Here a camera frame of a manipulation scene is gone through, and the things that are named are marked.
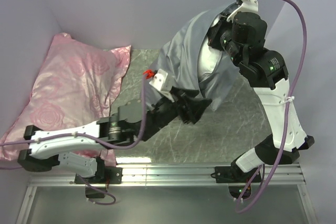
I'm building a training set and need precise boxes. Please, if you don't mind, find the aluminium mounting rail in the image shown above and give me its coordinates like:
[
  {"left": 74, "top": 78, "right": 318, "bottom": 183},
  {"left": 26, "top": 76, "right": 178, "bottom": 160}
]
[{"left": 16, "top": 163, "right": 318, "bottom": 223}]

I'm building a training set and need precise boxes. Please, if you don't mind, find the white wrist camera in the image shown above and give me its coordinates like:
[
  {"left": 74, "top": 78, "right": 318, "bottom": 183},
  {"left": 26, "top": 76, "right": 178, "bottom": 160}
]
[
  {"left": 143, "top": 69, "right": 175, "bottom": 102},
  {"left": 226, "top": 0, "right": 259, "bottom": 22}
]

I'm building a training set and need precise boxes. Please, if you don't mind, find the grey marble mat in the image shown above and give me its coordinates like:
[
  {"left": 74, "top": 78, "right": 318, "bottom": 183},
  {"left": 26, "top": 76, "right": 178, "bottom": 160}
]
[{"left": 107, "top": 48, "right": 274, "bottom": 164}]

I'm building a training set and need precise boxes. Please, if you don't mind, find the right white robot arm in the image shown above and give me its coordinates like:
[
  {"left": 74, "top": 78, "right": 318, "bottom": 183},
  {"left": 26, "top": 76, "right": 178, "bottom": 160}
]
[{"left": 207, "top": 12, "right": 314, "bottom": 183}]

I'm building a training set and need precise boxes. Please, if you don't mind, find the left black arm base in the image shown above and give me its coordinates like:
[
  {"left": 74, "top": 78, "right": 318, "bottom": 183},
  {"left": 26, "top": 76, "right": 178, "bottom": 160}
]
[{"left": 74, "top": 167, "right": 123, "bottom": 199}]

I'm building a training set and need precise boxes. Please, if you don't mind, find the grey pillowcase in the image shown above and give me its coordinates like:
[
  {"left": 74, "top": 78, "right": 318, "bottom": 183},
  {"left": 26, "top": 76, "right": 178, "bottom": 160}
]
[{"left": 150, "top": 3, "right": 238, "bottom": 111}]

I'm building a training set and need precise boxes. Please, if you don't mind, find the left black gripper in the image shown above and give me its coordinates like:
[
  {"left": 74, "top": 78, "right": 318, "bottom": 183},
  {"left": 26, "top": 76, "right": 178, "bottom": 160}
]
[{"left": 142, "top": 87, "right": 214, "bottom": 142}]

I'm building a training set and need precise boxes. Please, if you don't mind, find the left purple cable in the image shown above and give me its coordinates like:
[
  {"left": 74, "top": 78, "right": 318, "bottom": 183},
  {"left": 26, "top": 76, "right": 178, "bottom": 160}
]
[{"left": 0, "top": 77, "right": 148, "bottom": 206}]

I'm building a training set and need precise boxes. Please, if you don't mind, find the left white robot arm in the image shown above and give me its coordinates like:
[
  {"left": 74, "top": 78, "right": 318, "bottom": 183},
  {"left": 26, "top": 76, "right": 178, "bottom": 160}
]
[{"left": 17, "top": 88, "right": 212, "bottom": 183}]

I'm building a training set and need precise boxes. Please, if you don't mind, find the white pillow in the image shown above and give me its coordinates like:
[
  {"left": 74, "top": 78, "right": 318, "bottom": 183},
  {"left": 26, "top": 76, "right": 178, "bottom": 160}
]
[{"left": 197, "top": 16, "right": 224, "bottom": 82}]

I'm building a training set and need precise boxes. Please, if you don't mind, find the pink satin rose pillow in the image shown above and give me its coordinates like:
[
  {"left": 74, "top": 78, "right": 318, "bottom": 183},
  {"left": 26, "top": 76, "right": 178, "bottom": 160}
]
[{"left": 0, "top": 33, "right": 132, "bottom": 166}]

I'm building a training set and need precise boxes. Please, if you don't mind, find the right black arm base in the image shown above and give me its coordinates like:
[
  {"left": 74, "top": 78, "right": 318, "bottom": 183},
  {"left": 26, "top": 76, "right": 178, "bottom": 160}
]
[{"left": 211, "top": 166, "right": 257, "bottom": 199}]

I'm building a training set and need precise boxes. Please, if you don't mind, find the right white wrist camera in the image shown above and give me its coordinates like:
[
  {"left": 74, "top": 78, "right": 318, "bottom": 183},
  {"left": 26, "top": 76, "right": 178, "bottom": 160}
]
[{"left": 226, "top": 0, "right": 259, "bottom": 22}]

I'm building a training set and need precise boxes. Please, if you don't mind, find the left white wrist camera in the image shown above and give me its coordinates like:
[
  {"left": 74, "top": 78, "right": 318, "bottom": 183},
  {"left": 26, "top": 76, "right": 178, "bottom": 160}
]
[{"left": 143, "top": 69, "right": 175, "bottom": 102}]

